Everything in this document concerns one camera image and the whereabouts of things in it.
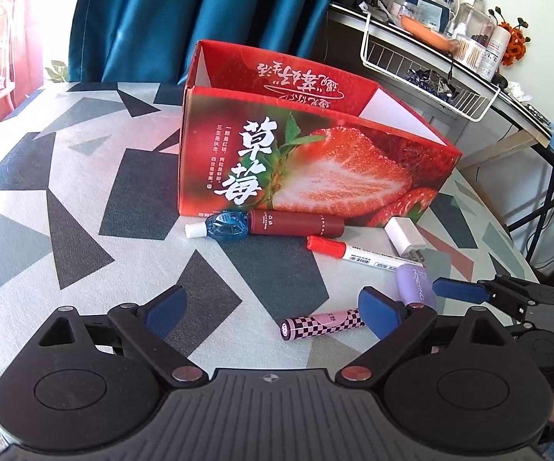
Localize white spray bottle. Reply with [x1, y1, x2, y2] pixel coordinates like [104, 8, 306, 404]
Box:
[478, 24, 512, 81]

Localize dark blue curtain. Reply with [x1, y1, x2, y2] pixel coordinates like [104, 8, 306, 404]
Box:
[68, 0, 345, 85]

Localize white charger plug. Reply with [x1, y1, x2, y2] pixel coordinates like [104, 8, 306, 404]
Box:
[383, 217, 426, 264]

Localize orange bowl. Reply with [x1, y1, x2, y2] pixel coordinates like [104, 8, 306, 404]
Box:
[398, 13, 455, 49]

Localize pink checkered tube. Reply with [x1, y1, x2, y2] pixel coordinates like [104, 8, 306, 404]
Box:
[279, 308, 367, 342]

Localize white wire basket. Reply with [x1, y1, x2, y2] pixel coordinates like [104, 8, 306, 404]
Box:
[361, 12, 503, 122]

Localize blue box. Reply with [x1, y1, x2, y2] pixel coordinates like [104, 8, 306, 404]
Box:
[404, 0, 451, 27]

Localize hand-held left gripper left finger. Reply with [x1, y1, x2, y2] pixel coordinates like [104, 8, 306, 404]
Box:
[37, 284, 208, 390]

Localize orange flower bouquet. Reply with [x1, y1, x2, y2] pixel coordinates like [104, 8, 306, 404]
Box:
[488, 7, 531, 68]

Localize dark blue packets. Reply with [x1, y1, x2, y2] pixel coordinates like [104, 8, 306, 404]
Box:
[404, 68, 455, 101]

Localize black vanity desk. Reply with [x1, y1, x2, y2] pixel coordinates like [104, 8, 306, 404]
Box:
[327, 2, 554, 178]

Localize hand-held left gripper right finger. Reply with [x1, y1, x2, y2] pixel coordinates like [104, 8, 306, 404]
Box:
[335, 285, 518, 390]

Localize cotton swab box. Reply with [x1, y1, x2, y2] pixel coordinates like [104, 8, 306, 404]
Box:
[452, 38, 486, 69]

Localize red cap white marker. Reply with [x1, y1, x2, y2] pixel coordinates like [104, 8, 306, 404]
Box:
[306, 235, 426, 270]

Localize red strawberry print cardboard box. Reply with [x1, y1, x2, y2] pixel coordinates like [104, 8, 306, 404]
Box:
[177, 39, 463, 231]

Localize blue correction tape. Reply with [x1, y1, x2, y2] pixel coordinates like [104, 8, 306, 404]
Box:
[185, 211, 251, 242]

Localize clear acrylic organizer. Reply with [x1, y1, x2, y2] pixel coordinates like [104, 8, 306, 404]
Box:
[457, 0, 496, 41]

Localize crumpled white tissue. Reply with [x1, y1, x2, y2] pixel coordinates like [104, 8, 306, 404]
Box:
[505, 81, 532, 104]

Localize purple container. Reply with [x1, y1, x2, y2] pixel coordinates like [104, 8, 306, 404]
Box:
[396, 263, 438, 313]

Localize geometric patterned tablecloth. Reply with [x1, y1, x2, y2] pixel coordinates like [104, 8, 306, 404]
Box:
[0, 81, 542, 395]

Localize dark red tube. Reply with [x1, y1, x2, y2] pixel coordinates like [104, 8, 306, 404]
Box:
[247, 209, 346, 239]

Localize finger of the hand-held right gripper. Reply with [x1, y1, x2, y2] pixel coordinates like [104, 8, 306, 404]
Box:
[432, 274, 554, 320]

